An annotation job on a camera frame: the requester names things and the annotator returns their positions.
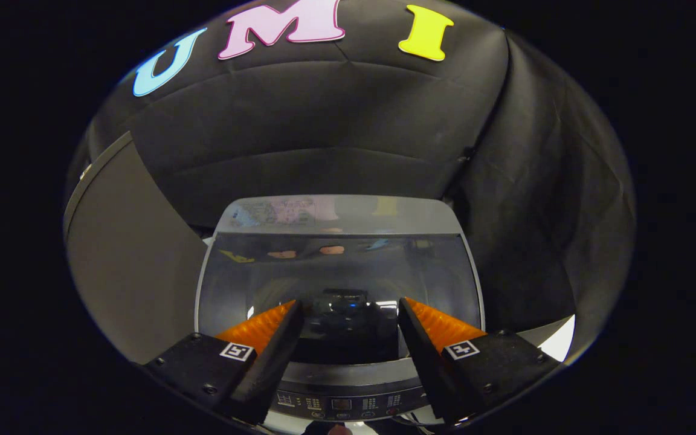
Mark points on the grey washing machine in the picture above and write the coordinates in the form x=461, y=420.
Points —
x=348, y=402

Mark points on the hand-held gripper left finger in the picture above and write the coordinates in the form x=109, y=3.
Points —
x=272, y=356

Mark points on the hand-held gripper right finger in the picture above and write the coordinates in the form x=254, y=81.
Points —
x=429, y=362

